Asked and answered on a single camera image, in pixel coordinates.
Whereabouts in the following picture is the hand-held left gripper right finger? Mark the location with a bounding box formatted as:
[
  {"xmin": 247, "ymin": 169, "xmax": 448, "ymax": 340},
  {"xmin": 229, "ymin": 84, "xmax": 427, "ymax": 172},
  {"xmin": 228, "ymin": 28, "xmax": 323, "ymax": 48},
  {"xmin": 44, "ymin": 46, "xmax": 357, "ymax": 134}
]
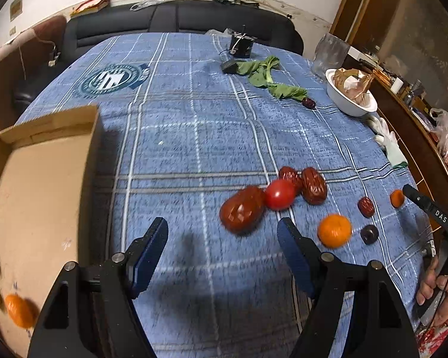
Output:
[{"xmin": 277, "ymin": 217, "xmax": 421, "ymax": 358}]

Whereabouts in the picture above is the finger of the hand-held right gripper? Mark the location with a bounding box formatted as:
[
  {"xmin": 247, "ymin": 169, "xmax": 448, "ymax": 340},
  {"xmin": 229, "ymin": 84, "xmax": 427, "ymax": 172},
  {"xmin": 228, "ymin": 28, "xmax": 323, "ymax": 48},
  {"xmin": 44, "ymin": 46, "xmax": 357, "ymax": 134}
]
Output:
[{"xmin": 402, "ymin": 184, "xmax": 448, "ymax": 240}]

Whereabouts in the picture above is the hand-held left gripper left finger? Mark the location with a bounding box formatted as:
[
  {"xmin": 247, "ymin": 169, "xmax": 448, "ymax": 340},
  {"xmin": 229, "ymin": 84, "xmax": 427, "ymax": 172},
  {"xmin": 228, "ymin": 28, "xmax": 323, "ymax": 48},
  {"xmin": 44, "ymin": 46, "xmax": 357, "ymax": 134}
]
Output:
[{"xmin": 28, "ymin": 217, "xmax": 169, "ymax": 358}]

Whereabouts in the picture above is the small red jujube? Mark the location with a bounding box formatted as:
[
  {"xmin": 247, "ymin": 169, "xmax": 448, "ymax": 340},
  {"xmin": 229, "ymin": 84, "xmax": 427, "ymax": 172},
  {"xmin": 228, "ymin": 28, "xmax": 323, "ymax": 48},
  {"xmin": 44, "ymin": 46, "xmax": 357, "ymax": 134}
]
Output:
[{"xmin": 357, "ymin": 196, "xmax": 375, "ymax": 218}]

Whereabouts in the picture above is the dark purple jujube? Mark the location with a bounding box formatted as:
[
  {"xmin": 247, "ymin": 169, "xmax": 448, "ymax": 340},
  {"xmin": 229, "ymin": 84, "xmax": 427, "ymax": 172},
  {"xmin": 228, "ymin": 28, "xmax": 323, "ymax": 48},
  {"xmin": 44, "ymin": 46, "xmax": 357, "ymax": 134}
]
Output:
[{"xmin": 360, "ymin": 224, "xmax": 379, "ymax": 246}]

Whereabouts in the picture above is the red tomato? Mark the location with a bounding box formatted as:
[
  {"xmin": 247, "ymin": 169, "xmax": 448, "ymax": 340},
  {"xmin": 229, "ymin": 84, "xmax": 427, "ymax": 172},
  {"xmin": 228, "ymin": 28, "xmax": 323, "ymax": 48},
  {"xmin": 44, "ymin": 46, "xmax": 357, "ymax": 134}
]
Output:
[{"xmin": 265, "ymin": 179, "xmax": 297, "ymax": 211}]

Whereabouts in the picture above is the large smooth red jujube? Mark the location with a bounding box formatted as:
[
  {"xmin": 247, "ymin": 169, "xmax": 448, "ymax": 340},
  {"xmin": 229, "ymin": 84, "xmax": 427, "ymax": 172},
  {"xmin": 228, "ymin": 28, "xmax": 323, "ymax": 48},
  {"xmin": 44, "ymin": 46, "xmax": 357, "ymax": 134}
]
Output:
[{"xmin": 220, "ymin": 185, "xmax": 266, "ymax": 235}]

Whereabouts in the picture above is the large wrinkled red jujube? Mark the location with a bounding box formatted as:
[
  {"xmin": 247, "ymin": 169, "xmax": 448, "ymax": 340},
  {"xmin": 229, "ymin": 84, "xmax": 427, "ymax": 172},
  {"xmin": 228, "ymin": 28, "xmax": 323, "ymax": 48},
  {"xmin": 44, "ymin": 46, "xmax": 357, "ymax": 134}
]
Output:
[{"xmin": 301, "ymin": 167, "xmax": 328, "ymax": 206}]

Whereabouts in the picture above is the cardboard box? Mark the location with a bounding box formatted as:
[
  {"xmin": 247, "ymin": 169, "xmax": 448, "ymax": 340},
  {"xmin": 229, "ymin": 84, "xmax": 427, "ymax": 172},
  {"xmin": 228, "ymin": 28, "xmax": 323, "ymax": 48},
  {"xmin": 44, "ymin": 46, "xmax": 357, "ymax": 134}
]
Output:
[{"xmin": 0, "ymin": 104, "xmax": 100, "ymax": 358}]

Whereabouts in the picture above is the person's right hand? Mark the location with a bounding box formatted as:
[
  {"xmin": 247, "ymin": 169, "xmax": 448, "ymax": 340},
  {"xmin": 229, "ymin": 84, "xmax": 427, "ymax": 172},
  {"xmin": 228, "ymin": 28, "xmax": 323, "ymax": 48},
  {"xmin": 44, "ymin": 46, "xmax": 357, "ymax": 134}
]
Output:
[{"xmin": 416, "ymin": 258, "xmax": 448, "ymax": 328}]

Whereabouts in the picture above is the pink plastic bag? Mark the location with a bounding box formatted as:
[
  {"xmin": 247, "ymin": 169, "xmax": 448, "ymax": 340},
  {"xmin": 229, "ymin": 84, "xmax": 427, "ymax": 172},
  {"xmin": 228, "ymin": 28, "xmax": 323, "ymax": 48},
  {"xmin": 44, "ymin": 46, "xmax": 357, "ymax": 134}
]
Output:
[{"xmin": 429, "ymin": 108, "xmax": 448, "ymax": 169}]

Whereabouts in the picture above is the white glove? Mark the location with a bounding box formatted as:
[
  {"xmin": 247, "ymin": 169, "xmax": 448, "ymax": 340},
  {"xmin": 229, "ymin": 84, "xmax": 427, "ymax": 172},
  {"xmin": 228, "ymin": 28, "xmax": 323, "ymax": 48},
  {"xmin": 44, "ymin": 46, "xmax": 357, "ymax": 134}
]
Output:
[{"xmin": 365, "ymin": 115, "xmax": 409, "ymax": 168}]

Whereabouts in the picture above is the red floral clothing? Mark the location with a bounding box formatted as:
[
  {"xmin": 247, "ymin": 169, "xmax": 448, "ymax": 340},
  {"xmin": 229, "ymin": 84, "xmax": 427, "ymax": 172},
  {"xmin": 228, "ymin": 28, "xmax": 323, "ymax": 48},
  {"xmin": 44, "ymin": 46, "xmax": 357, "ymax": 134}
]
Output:
[{"xmin": 415, "ymin": 324, "xmax": 448, "ymax": 358}]

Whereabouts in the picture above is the blue plaid tablecloth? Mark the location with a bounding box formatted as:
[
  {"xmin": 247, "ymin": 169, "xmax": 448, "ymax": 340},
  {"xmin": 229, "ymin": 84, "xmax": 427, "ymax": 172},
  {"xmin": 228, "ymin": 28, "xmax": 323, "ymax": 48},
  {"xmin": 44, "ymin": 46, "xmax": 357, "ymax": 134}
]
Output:
[{"xmin": 13, "ymin": 32, "xmax": 440, "ymax": 358}]

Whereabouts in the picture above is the white bowl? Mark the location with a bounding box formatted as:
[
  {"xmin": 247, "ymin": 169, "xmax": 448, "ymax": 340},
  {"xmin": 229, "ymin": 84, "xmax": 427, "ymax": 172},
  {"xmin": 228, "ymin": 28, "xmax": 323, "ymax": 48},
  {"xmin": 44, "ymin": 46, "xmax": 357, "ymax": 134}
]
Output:
[{"xmin": 325, "ymin": 68, "xmax": 379, "ymax": 116}]

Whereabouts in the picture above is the brown paper bag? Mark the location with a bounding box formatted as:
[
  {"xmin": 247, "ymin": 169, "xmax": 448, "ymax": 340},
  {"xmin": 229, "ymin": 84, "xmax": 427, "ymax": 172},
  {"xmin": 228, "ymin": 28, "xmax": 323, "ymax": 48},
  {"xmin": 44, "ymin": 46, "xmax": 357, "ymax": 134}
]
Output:
[{"xmin": 332, "ymin": 67, "xmax": 375, "ymax": 105}]

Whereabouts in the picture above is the white flat box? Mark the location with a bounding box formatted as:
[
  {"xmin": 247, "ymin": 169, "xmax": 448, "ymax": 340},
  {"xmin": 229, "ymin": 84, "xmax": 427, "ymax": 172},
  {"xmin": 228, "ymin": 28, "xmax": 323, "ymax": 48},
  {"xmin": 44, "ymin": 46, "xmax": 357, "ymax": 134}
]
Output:
[{"xmin": 345, "ymin": 46, "xmax": 378, "ymax": 63}]

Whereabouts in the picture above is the green leafy vegetable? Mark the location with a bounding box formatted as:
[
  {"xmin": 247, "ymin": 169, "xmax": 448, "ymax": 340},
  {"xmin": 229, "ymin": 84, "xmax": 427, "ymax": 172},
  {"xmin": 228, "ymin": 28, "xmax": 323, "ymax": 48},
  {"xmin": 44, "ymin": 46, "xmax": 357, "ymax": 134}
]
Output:
[{"xmin": 236, "ymin": 55, "xmax": 308, "ymax": 102}]

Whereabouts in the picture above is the wooden sideboard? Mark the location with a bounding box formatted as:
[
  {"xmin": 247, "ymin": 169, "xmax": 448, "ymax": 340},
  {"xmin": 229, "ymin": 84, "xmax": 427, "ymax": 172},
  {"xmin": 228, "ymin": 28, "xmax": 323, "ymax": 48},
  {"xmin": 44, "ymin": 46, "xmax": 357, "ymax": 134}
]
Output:
[{"xmin": 329, "ymin": 0, "xmax": 448, "ymax": 204}]

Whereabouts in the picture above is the clear plastic bag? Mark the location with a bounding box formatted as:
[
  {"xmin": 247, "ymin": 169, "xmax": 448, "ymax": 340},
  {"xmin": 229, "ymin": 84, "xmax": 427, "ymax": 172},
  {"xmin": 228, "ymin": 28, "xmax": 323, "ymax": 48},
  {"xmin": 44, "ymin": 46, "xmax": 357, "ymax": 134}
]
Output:
[{"xmin": 312, "ymin": 33, "xmax": 351, "ymax": 80}]

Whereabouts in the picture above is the black device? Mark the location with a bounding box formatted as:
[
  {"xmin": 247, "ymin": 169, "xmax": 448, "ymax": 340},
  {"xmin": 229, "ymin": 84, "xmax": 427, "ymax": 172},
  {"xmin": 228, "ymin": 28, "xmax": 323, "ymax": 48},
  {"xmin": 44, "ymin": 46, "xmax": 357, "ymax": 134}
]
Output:
[{"xmin": 228, "ymin": 25, "xmax": 257, "ymax": 59}]

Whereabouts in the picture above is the brown armchair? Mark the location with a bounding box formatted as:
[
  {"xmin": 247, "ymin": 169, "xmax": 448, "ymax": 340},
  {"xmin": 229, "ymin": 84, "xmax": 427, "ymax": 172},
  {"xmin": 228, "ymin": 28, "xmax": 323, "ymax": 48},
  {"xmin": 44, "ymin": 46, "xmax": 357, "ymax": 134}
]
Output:
[{"xmin": 0, "ymin": 15, "xmax": 68, "ymax": 132}]

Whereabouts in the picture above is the black sofa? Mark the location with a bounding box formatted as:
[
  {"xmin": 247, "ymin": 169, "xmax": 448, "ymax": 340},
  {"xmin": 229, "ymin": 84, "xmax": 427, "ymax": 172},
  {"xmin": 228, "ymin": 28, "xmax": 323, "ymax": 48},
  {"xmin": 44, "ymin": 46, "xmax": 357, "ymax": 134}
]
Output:
[{"xmin": 13, "ymin": 0, "xmax": 305, "ymax": 111}]

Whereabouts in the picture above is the crumpled plastic bag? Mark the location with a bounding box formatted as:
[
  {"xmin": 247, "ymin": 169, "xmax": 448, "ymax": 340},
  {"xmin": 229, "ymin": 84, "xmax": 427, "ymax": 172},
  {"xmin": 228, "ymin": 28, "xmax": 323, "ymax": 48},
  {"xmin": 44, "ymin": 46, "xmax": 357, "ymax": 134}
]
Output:
[{"xmin": 129, "ymin": 0, "xmax": 180, "ymax": 11}]

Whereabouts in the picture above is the red flat box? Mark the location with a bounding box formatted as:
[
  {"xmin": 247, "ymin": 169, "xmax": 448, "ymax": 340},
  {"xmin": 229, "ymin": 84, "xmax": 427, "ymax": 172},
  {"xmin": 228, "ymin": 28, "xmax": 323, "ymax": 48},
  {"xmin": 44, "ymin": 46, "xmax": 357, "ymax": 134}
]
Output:
[{"xmin": 70, "ymin": 0, "xmax": 111, "ymax": 18}]

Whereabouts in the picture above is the long dark stick bundle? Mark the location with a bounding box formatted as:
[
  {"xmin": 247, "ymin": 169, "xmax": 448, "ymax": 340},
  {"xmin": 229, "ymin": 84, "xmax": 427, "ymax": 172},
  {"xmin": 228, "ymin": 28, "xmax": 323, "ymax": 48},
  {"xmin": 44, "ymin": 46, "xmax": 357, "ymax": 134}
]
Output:
[{"xmin": 182, "ymin": 0, "xmax": 263, "ymax": 9}]

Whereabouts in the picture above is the white charger with cable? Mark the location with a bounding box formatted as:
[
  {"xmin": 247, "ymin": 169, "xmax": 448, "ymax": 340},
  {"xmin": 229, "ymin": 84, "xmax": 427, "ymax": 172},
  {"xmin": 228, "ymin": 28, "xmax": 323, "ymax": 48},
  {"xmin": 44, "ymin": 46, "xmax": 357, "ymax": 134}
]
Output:
[{"xmin": 19, "ymin": 39, "xmax": 61, "ymax": 81}]

